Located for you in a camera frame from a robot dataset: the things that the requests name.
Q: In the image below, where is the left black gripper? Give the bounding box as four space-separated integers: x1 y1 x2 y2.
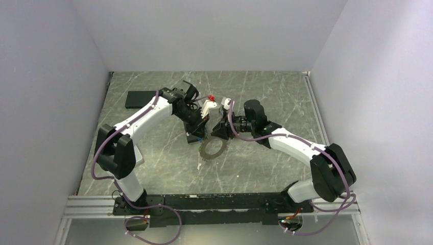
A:
175 105 210 140

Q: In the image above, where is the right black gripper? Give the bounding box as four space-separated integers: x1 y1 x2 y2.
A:
210 110 255 141

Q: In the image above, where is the large grey key ring disc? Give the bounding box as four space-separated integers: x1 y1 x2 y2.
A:
199 136 228 160

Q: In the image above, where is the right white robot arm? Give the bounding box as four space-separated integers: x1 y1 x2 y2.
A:
211 98 356 212

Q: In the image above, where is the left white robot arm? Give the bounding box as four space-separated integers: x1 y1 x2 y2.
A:
91 84 218 214

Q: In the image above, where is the black flat pad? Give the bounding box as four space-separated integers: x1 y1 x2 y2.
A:
125 91 157 109

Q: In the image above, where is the grey rectangular box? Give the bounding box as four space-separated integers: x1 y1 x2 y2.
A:
134 145 144 166

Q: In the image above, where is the black network switch box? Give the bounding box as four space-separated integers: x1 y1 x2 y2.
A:
183 122 205 144

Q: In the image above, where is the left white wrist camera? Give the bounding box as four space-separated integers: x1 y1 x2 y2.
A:
201 95 219 118

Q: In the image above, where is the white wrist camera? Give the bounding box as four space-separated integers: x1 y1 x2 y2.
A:
201 95 219 118
221 97 232 111

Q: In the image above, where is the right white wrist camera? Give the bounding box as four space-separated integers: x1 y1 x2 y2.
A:
221 97 232 111

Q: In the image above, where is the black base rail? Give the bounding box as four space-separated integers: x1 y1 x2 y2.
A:
113 192 313 228

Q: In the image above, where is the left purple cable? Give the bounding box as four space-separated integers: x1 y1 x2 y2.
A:
91 88 183 244

